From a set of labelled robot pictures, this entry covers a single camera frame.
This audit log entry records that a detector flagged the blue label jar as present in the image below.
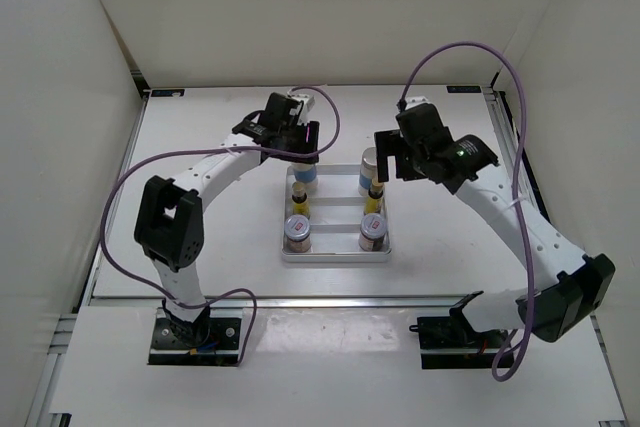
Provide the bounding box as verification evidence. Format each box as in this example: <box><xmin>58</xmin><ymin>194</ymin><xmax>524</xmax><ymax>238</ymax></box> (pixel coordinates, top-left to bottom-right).
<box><xmin>291</xmin><ymin>163</ymin><xmax>318</xmax><ymax>191</ymax></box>
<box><xmin>358</xmin><ymin>147</ymin><xmax>377</xmax><ymax>197</ymax></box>

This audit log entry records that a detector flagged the wooden cap yellow bottle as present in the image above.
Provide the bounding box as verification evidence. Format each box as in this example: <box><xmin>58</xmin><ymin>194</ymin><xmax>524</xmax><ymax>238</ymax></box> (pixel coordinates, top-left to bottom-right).
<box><xmin>291</xmin><ymin>181</ymin><xmax>310</xmax><ymax>219</ymax></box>
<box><xmin>363</xmin><ymin>179</ymin><xmax>384</xmax><ymax>215</ymax></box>

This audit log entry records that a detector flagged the white lid spice jar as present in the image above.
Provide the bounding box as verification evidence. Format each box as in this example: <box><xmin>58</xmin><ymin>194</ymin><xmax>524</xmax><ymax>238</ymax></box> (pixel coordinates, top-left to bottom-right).
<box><xmin>283</xmin><ymin>214</ymin><xmax>311</xmax><ymax>253</ymax></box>
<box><xmin>358</xmin><ymin>213</ymin><xmax>388</xmax><ymax>252</ymax></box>

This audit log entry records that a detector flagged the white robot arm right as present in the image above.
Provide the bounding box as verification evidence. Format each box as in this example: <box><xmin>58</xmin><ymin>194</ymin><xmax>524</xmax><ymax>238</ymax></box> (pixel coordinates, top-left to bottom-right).
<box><xmin>396</xmin><ymin>102</ymin><xmax>615</xmax><ymax>347</ymax></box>

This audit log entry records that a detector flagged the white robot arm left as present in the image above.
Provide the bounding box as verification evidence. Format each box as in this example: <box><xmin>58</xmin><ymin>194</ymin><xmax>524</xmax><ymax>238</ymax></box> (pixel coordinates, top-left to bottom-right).
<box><xmin>134</xmin><ymin>91</ymin><xmax>391</xmax><ymax>347</ymax></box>

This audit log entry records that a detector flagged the white divided tray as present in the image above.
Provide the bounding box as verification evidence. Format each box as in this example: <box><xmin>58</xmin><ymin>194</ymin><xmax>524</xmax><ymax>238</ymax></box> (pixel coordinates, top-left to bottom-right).
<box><xmin>282</xmin><ymin>164</ymin><xmax>392</xmax><ymax>264</ymax></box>

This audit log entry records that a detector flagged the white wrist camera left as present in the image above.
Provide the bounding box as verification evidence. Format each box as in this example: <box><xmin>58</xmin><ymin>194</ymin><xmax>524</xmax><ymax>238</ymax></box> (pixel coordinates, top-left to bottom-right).
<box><xmin>287</xmin><ymin>89</ymin><xmax>315</xmax><ymax>111</ymax></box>

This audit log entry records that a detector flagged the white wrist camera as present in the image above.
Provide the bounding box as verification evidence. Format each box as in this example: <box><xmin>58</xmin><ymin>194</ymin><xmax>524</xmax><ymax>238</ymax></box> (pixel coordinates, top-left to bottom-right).
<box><xmin>287</xmin><ymin>89</ymin><xmax>315</xmax><ymax>111</ymax></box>
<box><xmin>397</xmin><ymin>95</ymin><xmax>430</xmax><ymax>112</ymax></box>

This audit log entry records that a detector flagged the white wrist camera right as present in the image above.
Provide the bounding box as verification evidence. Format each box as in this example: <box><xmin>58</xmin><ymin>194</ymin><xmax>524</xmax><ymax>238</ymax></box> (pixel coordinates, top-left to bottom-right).
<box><xmin>397</xmin><ymin>95</ymin><xmax>430</xmax><ymax>112</ymax></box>

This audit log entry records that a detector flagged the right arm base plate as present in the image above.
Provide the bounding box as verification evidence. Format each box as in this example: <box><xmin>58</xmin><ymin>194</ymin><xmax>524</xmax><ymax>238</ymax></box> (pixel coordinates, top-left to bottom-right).
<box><xmin>409</xmin><ymin>291</ymin><xmax>507</xmax><ymax>370</ymax></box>

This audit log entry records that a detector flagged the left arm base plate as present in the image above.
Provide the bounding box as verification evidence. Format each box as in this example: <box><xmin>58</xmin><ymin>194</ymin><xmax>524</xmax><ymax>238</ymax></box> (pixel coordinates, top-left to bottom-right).
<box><xmin>147</xmin><ymin>309</ymin><xmax>242</xmax><ymax>367</ymax></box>

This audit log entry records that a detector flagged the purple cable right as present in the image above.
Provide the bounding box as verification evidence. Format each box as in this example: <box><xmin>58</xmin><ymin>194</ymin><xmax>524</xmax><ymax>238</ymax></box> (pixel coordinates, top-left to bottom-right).
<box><xmin>398</xmin><ymin>42</ymin><xmax>535</xmax><ymax>382</ymax></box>

